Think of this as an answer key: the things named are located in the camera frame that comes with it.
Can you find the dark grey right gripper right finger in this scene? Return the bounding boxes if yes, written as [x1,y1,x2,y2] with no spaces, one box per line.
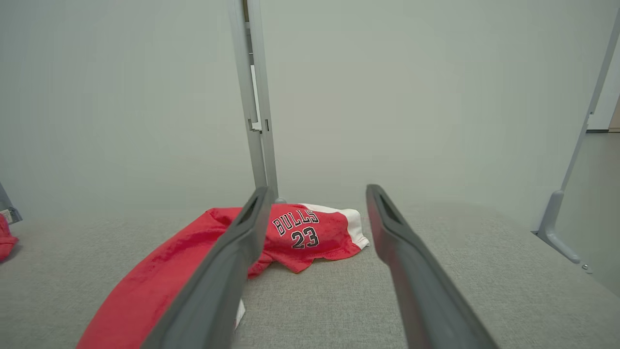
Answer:
[366,184,499,349]

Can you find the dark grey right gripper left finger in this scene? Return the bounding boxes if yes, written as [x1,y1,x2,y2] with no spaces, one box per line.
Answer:
[140,187,273,349]

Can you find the red basketball shorts white trim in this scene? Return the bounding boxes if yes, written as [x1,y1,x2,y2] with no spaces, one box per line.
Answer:
[75,203,371,349]

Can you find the red Bulls jersey white sleeves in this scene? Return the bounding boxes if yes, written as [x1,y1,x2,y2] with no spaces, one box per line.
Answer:
[0,213,19,262]

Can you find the grey partition support leg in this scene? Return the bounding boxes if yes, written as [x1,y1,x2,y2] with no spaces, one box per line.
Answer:
[532,10,620,274]

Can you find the grey partition post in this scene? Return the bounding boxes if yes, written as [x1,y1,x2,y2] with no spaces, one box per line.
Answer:
[228,0,268,190]
[246,0,287,204]

